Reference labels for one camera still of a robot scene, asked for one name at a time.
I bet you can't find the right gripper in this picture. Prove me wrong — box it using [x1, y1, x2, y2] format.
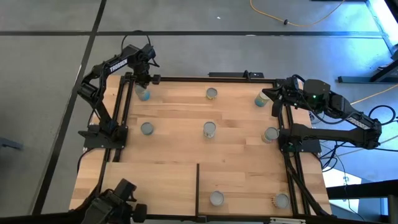
[261, 76, 308, 118]

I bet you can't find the rainbow label can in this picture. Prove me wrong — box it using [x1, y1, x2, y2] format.
[254, 90, 271, 108]

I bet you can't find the tall blue label can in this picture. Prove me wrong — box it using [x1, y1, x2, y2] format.
[134, 84, 152, 102]

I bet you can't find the cream green label can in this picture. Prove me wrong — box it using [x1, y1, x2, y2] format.
[261, 126, 280, 144]

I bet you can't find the short gray-blue can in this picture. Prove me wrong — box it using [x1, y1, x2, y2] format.
[140, 121, 155, 136]

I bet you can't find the tall pale label can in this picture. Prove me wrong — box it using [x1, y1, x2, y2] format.
[203, 121, 217, 139]

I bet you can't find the can with orange ring label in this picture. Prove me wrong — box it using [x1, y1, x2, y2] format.
[271, 193, 290, 210]

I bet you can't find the red can with yellow rings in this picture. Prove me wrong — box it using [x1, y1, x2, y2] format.
[209, 190, 225, 207]

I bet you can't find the black bar device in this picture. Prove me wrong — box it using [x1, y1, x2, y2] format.
[207, 70, 265, 80]

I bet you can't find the short yellow-green can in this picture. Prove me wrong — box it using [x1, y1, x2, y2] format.
[205, 87, 218, 101]

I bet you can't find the black floor stand base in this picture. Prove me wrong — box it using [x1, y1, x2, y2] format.
[338, 58, 398, 84]

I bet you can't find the white label plate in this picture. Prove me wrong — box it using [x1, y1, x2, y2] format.
[269, 217, 307, 224]

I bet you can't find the black overhead rig beam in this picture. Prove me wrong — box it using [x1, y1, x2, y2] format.
[326, 179, 398, 200]
[0, 210, 398, 224]

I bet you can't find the gray floor stand foot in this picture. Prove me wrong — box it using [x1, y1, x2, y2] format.
[0, 136, 24, 152]

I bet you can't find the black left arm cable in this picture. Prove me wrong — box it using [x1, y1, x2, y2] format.
[120, 29, 152, 48]

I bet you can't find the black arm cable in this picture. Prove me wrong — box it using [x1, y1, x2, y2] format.
[368, 105, 397, 127]
[120, 29, 152, 48]

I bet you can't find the black aluminium table frame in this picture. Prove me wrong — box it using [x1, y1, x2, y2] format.
[70, 74, 333, 218]

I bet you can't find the yellow cable with black plug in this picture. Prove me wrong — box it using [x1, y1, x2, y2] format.
[249, 0, 346, 28]

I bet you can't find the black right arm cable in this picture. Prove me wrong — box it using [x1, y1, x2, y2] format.
[368, 105, 397, 127]

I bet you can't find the black floor cable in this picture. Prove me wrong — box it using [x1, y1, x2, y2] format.
[320, 141, 398, 172]

